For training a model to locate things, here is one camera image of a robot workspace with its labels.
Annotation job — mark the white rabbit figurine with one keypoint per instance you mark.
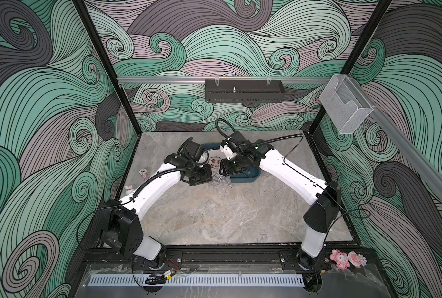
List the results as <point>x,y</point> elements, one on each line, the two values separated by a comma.
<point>129,189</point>

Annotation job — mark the white slotted cable duct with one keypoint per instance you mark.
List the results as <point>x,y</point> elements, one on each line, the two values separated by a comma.
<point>253,280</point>

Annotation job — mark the enjoy the moment plate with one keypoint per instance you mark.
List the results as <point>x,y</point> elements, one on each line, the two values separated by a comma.
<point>214,161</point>

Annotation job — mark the aluminium rail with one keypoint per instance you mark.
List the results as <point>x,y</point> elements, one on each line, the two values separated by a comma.
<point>202,79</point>
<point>417,135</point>

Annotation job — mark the black frame post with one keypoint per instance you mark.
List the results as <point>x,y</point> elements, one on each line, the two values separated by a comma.
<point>360,46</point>
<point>89,26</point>

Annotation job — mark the clear cup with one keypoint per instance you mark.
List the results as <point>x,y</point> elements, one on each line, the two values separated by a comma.
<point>220,180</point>

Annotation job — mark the teal plastic bin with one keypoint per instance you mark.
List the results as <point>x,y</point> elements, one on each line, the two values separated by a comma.
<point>247,176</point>

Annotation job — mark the aluminium rail right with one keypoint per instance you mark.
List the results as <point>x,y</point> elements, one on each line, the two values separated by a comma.
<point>417,135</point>

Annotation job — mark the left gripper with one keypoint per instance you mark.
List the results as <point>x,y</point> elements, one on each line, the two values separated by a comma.
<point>207,177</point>

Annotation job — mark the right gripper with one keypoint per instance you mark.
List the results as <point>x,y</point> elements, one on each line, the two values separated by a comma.
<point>226,168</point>

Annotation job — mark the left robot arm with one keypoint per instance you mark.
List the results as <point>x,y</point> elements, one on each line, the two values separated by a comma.
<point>121,229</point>

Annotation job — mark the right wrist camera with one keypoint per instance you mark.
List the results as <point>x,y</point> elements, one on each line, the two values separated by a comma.
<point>233,146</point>

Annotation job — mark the black wall shelf tray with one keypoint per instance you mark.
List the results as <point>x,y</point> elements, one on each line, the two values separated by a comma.
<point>244,91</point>

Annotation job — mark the clear acrylic wall holder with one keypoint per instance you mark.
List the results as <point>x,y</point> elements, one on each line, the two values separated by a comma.
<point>345,103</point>

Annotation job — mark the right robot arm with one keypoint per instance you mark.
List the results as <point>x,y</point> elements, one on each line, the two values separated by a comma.
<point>323,197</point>

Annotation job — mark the aluminium rail back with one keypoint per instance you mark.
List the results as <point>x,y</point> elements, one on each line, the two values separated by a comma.
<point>202,79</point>

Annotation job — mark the black frame post left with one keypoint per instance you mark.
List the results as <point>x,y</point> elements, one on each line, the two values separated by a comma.
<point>89,26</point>

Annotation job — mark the pink white plush toy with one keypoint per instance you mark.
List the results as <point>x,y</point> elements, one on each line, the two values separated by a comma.
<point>357,259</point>

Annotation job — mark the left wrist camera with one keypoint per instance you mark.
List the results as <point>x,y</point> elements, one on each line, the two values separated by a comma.
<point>195,152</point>

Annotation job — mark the black frame post right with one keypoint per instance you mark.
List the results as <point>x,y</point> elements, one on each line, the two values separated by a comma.
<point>360,46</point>

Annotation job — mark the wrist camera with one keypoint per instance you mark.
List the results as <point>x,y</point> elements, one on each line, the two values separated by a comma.
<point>195,152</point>
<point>233,146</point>

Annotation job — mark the pink checkered small cup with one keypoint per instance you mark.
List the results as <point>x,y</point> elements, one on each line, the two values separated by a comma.
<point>144,174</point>

